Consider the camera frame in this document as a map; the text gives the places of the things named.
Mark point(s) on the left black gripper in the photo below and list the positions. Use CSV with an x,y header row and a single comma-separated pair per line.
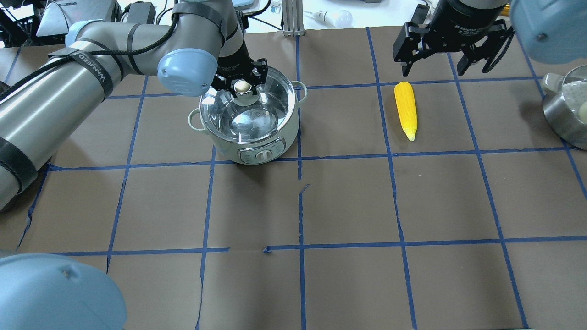
x,y
233,58

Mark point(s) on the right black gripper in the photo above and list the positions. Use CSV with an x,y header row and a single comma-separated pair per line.
x,y
467,22

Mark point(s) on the yellow corn cob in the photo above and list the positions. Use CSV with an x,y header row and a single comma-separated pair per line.
x,y
407,110

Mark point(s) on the glass pot lid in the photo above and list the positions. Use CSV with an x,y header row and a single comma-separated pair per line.
x,y
248,119

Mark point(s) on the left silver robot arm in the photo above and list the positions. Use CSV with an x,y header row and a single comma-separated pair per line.
x,y
202,48

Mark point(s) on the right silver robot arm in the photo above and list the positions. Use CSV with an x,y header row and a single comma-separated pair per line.
x,y
551,31

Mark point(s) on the white electric cooking pot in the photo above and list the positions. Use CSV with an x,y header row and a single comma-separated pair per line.
x,y
260,152

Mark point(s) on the steel pot with white lid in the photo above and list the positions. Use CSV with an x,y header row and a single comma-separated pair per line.
x,y
564,105

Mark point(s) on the white light bulb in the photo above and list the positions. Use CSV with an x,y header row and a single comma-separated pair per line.
x,y
337,19

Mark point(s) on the aluminium frame post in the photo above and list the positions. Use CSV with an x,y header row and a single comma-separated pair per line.
x,y
293,18

